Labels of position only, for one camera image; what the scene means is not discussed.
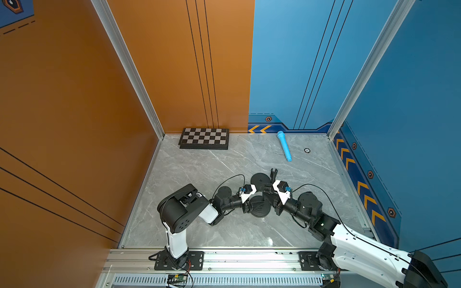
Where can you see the light blue toy microphone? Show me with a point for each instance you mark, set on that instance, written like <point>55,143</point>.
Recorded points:
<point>282,138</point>

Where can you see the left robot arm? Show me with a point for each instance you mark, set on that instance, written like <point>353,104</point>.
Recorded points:
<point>189,193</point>

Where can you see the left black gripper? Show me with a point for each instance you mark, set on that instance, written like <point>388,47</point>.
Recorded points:
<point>245,207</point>

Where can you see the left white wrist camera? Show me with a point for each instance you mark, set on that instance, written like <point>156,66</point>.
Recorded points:
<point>246,191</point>

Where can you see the right green circuit board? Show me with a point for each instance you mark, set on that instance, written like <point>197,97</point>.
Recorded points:
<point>330,281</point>

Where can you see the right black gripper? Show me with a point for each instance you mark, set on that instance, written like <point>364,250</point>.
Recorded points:
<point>277,204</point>

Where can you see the black round stand base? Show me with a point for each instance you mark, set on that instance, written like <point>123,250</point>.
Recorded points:
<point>260,207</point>

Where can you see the aluminium rail frame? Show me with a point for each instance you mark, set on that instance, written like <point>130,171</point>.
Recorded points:
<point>223,268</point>

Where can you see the left green circuit board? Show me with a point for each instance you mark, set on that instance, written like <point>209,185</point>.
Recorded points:
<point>177,280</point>

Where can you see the black white checkerboard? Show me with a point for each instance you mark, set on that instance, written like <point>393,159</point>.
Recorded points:
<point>204,139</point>

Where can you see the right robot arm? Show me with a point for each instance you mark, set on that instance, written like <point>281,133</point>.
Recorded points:
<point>348,250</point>

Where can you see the green circuit board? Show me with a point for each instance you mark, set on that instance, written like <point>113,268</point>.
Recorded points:
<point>177,280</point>
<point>330,281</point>

